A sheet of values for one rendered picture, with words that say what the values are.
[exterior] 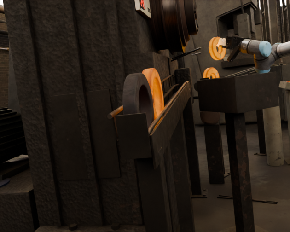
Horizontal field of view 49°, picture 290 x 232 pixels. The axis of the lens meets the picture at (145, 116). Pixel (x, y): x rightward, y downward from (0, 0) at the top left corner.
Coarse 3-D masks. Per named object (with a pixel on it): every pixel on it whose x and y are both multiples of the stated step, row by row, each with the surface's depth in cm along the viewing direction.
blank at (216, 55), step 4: (212, 40) 216; (216, 40) 217; (212, 44) 214; (216, 44) 217; (212, 48) 214; (220, 48) 222; (224, 48) 223; (212, 52) 215; (216, 52) 217; (220, 52) 221; (224, 52) 223; (212, 56) 217; (216, 56) 217; (220, 56) 220; (224, 56) 223
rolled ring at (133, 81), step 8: (128, 80) 78; (136, 80) 77; (144, 80) 84; (128, 88) 76; (136, 88) 76; (144, 88) 86; (128, 96) 75; (136, 96) 76; (144, 96) 88; (128, 104) 75; (136, 104) 75; (144, 104) 90; (152, 104) 91; (128, 112) 75; (136, 112) 75; (144, 112) 90; (152, 112) 90; (152, 120) 89
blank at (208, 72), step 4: (208, 68) 225; (212, 68) 226; (204, 72) 224; (208, 72) 223; (212, 72) 226; (216, 72) 229; (204, 76) 223; (208, 76) 223; (212, 76) 230; (216, 76) 229
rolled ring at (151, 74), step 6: (144, 72) 97; (150, 72) 96; (156, 72) 102; (150, 78) 94; (156, 78) 102; (150, 84) 93; (156, 84) 105; (156, 90) 107; (156, 96) 108; (162, 96) 109; (156, 102) 107; (162, 102) 108; (156, 108) 107; (162, 108) 107; (156, 114) 97
